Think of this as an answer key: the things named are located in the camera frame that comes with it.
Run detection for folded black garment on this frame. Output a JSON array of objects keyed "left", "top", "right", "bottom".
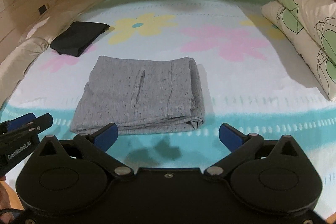
[{"left": 50, "top": 22, "right": 110, "bottom": 57}]

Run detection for grey speckled pants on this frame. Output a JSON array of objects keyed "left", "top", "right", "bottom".
[{"left": 70, "top": 56, "right": 205, "bottom": 135}]

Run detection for beige quilt at bedside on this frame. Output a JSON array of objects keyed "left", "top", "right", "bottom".
[{"left": 1, "top": 0, "right": 103, "bottom": 105}]

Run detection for black wall outlet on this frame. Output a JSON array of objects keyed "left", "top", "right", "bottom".
[{"left": 38, "top": 5, "right": 47, "bottom": 15}]

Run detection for cream leaf-print pillow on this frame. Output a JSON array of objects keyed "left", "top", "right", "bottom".
[{"left": 261, "top": 0, "right": 335, "bottom": 101}]

